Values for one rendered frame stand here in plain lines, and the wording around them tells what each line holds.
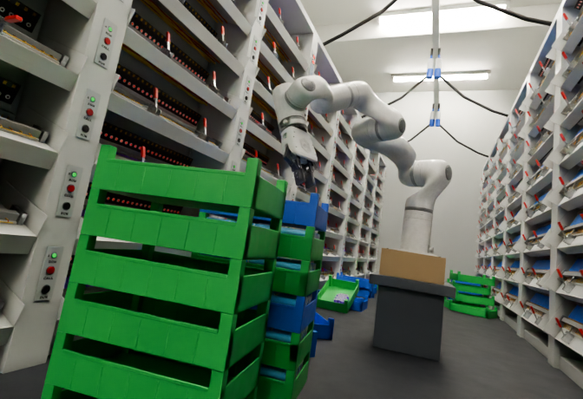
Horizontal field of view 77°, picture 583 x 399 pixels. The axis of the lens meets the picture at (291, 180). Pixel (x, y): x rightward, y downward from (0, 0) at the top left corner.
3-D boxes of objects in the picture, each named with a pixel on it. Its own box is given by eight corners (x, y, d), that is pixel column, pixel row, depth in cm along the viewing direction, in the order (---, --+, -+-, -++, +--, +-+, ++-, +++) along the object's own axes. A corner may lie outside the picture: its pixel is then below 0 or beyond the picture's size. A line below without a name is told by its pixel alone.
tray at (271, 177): (287, 192, 215) (298, 172, 215) (236, 169, 160) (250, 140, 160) (260, 179, 224) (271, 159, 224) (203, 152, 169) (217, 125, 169)
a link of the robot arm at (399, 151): (436, 191, 163) (404, 191, 176) (442, 166, 167) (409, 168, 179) (376, 134, 134) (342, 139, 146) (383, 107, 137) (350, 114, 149)
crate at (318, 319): (332, 340, 146) (334, 319, 147) (283, 335, 142) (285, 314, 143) (311, 321, 175) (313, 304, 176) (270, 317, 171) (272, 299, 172)
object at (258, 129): (292, 161, 218) (303, 140, 219) (243, 127, 163) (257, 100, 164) (265, 148, 227) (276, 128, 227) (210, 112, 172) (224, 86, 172)
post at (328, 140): (317, 294, 276) (343, 83, 304) (312, 295, 268) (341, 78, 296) (291, 289, 284) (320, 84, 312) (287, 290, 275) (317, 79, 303)
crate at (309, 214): (325, 232, 105) (329, 204, 106) (314, 226, 86) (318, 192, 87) (229, 219, 112) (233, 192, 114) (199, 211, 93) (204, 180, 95)
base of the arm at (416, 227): (440, 259, 161) (444, 218, 165) (433, 256, 146) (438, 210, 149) (396, 252, 171) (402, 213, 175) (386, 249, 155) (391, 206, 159)
